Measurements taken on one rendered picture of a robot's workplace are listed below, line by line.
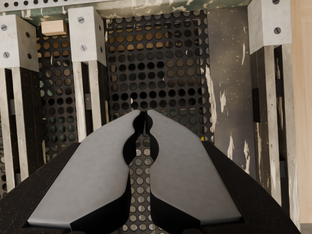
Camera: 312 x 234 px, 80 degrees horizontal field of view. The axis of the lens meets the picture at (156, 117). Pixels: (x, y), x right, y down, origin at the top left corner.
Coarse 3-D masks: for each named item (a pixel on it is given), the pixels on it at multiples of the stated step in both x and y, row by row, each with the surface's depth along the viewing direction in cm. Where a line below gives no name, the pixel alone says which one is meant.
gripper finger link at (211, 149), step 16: (208, 144) 9; (224, 160) 8; (224, 176) 7; (240, 176) 7; (240, 192) 6; (256, 192) 6; (240, 208) 6; (256, 208) 6; (272, 208) 6; (224, 224) 5; (240, 224) 5; (256, 224) 5; (272, 224) 5; (288, 224) 5
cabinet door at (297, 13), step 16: (304, 0) 46; (304, 16) 46; (304, 32) 46; (304, 48) 46; (304, 64) 47; (304, 80) 47; (304, 96) 47; (304, 112) 47; (304, 128) 47; (304, 144) 47; (304, 160) 47; (304, 176) 47; (304, 192) 47; (304, 208) 47
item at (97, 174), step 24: (120, 120) 10; (144, 120) 13; (96, 144) 9; (120, 144) 9; (72, 168) 7; (96, 168) 7; (120, 168) 7; (48, 192) 6; (72, 192) 6; (96, 192) 6; (120, 192) 6; (48, 216) 6; (72, 216) 6; (96, 216) 6; (120, 216) 6
